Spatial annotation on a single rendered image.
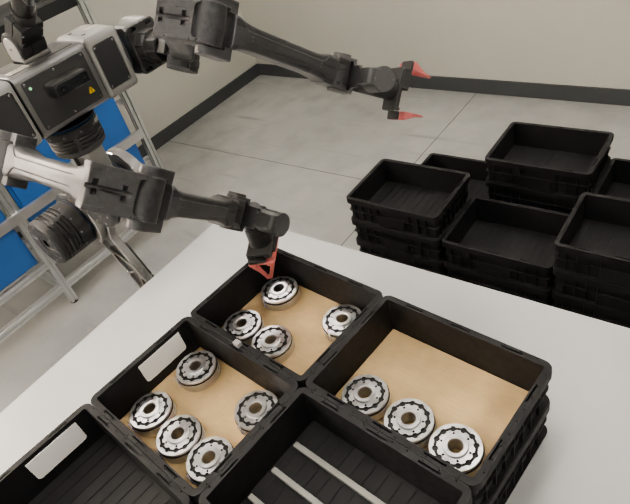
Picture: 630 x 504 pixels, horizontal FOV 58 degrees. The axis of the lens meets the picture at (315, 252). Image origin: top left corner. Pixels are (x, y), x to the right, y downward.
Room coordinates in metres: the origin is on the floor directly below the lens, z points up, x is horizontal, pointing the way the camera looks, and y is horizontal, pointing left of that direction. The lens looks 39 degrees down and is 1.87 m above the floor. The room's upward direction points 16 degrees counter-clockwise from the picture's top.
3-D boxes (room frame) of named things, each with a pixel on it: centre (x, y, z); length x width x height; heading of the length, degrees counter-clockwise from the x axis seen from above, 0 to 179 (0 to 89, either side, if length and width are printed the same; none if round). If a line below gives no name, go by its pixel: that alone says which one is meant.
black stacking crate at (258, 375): (0.82, 0.35, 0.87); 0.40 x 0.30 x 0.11; 38
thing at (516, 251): (1.53, -0.70, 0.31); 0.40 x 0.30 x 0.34; 44
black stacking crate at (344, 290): (1.01, 0.11, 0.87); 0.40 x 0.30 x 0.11; 38
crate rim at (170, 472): (0.82, 0.35, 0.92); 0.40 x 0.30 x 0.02; 38
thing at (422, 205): (1.82, -0.42, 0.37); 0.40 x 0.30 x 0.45; 44
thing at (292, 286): (1.14, 0.12, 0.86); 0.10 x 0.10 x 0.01
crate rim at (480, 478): (0.69, -0.14, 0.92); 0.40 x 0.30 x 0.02; 38
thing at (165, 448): (0.78, 0.40, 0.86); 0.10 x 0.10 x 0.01
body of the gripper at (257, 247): (1.15, 0.12, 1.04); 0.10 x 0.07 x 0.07; 166
